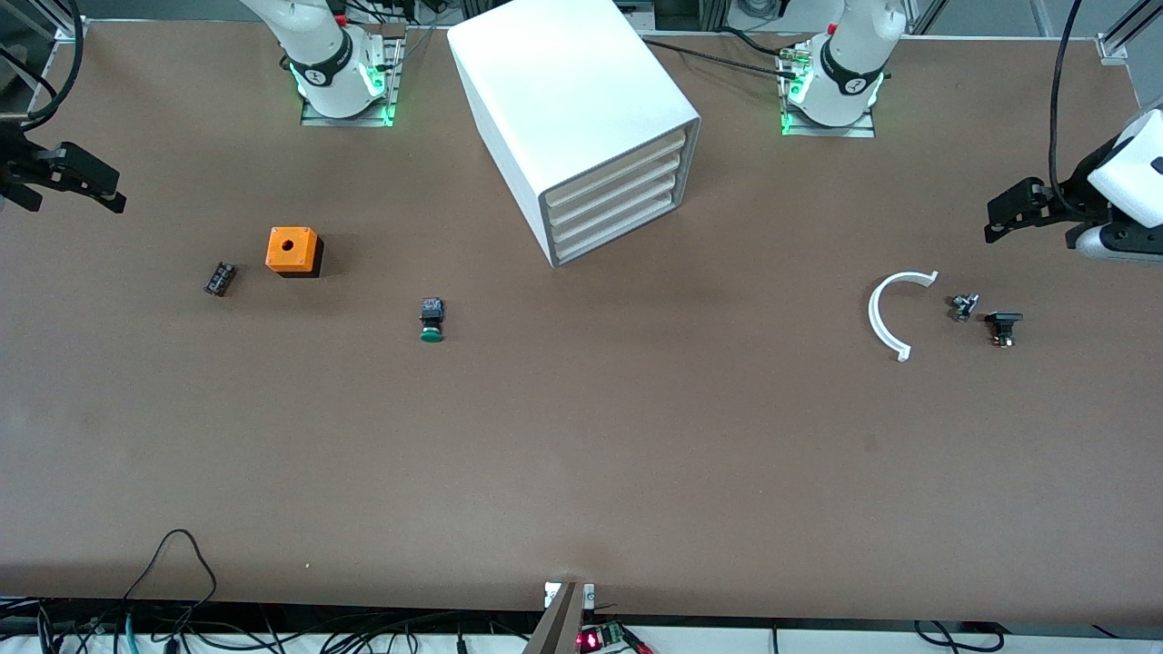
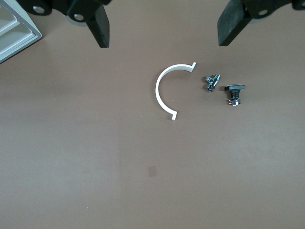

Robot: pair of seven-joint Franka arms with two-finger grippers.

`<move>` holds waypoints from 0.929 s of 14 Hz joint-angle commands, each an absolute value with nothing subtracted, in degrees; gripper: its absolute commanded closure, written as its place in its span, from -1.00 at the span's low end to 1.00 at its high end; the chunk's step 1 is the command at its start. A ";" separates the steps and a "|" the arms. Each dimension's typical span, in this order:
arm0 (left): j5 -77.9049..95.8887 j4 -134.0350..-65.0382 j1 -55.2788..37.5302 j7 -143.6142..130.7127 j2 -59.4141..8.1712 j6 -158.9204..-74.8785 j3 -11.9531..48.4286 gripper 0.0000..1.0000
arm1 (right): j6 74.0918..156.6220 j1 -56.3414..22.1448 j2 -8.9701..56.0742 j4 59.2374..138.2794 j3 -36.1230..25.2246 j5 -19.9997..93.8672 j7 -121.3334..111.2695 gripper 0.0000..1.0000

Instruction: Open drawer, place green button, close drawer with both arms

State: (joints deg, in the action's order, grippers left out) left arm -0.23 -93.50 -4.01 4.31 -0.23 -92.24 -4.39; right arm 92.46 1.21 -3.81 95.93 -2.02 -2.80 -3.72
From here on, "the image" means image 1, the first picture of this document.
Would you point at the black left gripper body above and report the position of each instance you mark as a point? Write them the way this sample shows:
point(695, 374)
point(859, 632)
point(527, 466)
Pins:
point(1070, 199)

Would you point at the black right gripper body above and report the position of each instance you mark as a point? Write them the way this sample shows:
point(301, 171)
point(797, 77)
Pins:
point(18, 170)

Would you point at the green push button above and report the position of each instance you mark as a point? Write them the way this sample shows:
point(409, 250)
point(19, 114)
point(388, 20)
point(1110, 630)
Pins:
point(432, 320)

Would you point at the small black silver component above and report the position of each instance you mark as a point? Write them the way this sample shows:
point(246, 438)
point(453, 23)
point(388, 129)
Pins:
point(963, 306)

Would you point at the small black terminal block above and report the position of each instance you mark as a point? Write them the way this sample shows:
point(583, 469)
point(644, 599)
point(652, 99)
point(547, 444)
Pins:
point(220, 278)

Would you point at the white curved plastic arc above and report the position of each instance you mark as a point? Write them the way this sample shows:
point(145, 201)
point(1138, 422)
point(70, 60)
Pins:
point(877, 318)

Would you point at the orange box with hole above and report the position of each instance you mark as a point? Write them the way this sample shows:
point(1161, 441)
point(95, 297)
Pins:
point(291, 248)

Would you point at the circuit board with red light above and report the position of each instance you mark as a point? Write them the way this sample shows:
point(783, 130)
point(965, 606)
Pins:
point(604, 639)

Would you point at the black switch component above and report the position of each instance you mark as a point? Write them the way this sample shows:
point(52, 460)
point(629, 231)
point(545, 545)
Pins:
point(1003, 325)

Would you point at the aluminium frame profile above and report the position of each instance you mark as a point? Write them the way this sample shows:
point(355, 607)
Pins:
point(1122, 36)
point(68, 29)

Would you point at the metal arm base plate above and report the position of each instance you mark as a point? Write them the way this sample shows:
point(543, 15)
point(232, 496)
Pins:
point(386, 100)
point(789, 123)

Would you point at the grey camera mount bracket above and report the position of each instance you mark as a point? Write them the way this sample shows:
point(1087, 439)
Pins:
point(556, 627)

